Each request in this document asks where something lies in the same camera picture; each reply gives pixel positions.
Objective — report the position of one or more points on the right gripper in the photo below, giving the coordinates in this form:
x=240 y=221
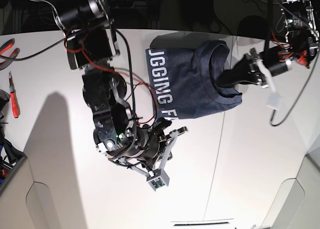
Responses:
x=151 y=141

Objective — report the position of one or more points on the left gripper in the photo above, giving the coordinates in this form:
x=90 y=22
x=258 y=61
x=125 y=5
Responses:
x=245 y=72

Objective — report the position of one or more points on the blue t-shirt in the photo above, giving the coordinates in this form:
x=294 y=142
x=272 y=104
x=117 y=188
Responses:
x=184 y=81

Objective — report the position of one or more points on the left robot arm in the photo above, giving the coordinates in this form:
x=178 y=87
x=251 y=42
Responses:
x=301 y=44

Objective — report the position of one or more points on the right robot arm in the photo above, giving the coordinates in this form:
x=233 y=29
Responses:
x=90 y=40

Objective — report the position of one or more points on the black thin rod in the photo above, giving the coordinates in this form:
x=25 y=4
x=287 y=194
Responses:
x=200 y=224

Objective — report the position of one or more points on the black bag with items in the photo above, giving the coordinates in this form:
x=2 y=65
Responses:
x=11 y=159

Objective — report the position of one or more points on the red grey pliers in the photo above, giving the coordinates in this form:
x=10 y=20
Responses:
x=6 y=49

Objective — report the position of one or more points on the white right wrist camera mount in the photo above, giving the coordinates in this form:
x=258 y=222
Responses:
x=155 y=175

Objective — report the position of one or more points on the red handled screwdriver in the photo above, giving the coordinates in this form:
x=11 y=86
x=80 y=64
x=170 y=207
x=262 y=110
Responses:
x=13 y=97

